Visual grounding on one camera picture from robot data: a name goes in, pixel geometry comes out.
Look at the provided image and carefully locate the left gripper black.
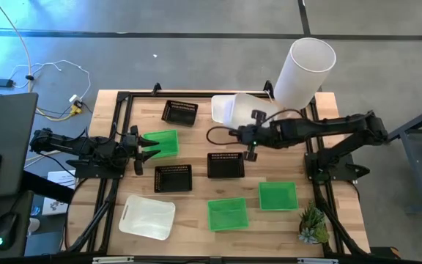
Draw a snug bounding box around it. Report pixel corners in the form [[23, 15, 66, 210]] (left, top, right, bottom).
[[117, 125, 162, 176]]

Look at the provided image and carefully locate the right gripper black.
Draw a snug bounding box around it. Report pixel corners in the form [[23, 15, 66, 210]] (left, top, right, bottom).
[[229, 109, 270, 162]]

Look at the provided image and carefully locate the green slotted plastic basket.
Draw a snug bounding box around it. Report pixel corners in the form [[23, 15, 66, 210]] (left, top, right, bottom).
[[207, 197, 250, 232], [141, 128, 180, 160], [258, 181, 300, 212]]

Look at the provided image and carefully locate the white plastic bin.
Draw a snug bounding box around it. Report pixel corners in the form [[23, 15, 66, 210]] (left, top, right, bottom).
[[210, 92, 284, 130], [118, 194, 177, 241]]

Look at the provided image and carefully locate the black slotted plastic basket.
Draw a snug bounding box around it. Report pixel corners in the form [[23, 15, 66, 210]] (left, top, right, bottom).
[[154, 164, 193, 194], [207, 152, 245, 180], [160, 99, 199, 128]]

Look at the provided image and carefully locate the white cylinder lamp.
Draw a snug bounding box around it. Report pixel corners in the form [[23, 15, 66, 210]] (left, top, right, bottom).
[[273, 37, 337, 111]]

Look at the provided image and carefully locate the white printed booklet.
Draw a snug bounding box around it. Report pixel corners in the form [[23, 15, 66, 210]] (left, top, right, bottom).
[[41, 169, 77, 216]]

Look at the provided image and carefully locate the white label strip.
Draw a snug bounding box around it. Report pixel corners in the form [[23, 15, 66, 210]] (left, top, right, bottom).
[[92, 256, 135, 264], [297, 257, 339, 264]]

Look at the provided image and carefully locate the small succulent plant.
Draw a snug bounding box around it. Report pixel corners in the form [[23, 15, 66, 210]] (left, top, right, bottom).
[[297, 200, 331, 246]]

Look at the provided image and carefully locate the black side desk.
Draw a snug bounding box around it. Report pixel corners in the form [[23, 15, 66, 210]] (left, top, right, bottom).
[[0, 190, 36, 257]]

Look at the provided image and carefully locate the black computer mouse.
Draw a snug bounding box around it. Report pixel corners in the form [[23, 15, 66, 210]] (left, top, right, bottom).
[[0, 211, 18, 252]]

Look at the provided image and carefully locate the gray metal table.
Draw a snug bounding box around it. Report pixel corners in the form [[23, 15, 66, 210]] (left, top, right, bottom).
[[379, 99, 422, 214]]

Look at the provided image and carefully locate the black looped gripper cable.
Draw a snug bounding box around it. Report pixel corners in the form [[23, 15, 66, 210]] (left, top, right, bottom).
[[206, 125, 241, 147]]

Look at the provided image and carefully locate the black aluminium table frame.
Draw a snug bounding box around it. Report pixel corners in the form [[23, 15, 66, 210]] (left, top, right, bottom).
[[62, 82, 371, 257]]

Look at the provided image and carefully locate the thin white cable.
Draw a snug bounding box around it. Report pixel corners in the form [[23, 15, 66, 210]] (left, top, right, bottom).
[[8, 59, 92, 107]]

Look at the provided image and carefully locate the thick cream cable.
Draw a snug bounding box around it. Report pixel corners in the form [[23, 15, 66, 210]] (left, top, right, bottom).
[[0, 0, 34, 95]]

